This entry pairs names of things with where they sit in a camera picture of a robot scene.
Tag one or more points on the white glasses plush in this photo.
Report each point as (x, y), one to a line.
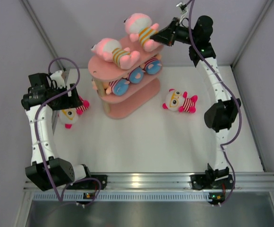
(179, 101)
(68, 117)

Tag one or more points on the slotted cable duct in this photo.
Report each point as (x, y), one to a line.
(130, 196)

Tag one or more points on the aluminium mounting rail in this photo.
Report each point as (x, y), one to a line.
(245, 181)

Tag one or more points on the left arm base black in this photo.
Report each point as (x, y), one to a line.
(95, 182)

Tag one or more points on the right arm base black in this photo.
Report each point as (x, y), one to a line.
(202, 181)

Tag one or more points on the large pink frog plush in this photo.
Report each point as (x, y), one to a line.
(111, 50)

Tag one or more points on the pink three-tier shelf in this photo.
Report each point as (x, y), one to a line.
(102, 72)

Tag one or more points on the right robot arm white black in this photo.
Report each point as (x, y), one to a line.
(224, 106)

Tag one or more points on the orange-head blue-body plush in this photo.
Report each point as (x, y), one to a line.
(152, 65)

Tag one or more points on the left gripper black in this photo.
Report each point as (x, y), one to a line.
(70, 102)

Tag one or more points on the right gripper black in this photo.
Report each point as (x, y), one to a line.
(166, 38)

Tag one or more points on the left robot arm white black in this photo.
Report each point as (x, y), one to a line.
(45, 97)

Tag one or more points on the blue plush on shelf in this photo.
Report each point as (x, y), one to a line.
(117, 87)
(136, 75)

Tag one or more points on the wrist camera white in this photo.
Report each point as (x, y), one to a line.
(183, 9)
(57, 79)

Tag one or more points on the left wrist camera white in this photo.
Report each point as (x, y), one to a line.
(57, 79)

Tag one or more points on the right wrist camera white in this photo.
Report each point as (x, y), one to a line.
(183, 9)

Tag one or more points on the small pink frog plush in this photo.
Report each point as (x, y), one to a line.
(140, 28)

